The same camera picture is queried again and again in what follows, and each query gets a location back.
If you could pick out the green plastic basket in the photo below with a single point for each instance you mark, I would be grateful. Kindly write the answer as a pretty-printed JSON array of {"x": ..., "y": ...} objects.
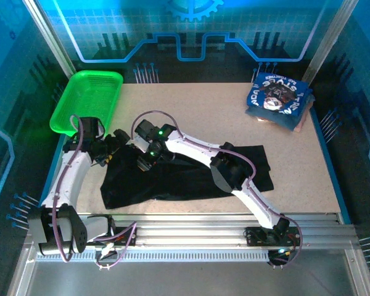
[{"x": 86, "y": 95}]

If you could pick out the aluminium table frame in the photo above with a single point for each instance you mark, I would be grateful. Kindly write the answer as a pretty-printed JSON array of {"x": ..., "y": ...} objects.
[{"x": 188, "y": 228}]

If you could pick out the aluminium corner post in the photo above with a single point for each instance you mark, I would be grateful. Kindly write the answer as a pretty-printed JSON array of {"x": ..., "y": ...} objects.
[
  {"x": 330, "y": 37},
  {"x": 49, "y": 37}
]

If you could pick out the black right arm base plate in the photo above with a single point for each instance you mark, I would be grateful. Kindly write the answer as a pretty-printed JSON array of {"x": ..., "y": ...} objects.
[{"x": 256, "y": 235}]

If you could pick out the controller board with LEDs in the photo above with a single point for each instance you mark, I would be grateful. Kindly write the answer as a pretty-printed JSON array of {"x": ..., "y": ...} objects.
[{"x": 280, "y": 252}]

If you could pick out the blue table edge strip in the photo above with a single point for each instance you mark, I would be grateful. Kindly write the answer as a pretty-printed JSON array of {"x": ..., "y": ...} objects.
[
  {"x": 324, "y": 145},
  {"x": 57, "y": 155}
]

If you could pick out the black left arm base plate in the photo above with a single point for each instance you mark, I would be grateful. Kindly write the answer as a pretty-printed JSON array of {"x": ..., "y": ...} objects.
[{"x": 126, "y": 237}]

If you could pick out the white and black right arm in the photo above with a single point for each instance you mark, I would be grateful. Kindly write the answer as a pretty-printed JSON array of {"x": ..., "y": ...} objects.
[{"x": 259, "y": 203}]

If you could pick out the pink folded t-shirt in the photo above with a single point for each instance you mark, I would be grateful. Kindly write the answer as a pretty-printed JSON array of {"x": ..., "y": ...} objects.
[{"x": 298, "y": 129}]

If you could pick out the black t-shirt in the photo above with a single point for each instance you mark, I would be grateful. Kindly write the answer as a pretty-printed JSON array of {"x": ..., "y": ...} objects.
[{"x": 172, "y": 185}]

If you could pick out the blue printed folded t-shirt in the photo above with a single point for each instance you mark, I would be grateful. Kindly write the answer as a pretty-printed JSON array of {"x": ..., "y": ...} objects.
[{"x": 277, "y": 92}]

